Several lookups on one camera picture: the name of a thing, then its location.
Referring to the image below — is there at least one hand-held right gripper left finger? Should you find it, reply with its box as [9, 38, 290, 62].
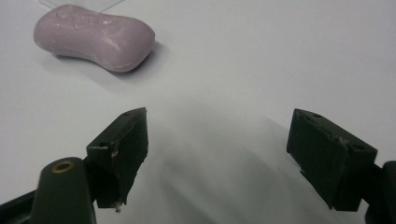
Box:
[86, 106, 149, 213]

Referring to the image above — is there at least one purple soap bar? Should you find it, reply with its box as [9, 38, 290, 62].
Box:
[33, 3, 156, 74]

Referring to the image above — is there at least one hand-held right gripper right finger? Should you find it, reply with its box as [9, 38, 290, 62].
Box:
[286, 108, 378, 213]

